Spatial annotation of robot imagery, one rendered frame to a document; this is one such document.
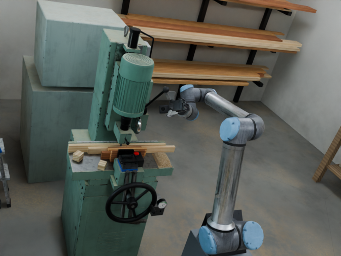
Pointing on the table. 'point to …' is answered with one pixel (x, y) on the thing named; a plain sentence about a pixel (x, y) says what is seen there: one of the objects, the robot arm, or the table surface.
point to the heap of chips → (162, 159)
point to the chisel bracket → (120, 134)
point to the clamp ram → (125, 152)
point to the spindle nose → (125, 123)
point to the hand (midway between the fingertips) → (164, 102)
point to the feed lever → (156, 98)
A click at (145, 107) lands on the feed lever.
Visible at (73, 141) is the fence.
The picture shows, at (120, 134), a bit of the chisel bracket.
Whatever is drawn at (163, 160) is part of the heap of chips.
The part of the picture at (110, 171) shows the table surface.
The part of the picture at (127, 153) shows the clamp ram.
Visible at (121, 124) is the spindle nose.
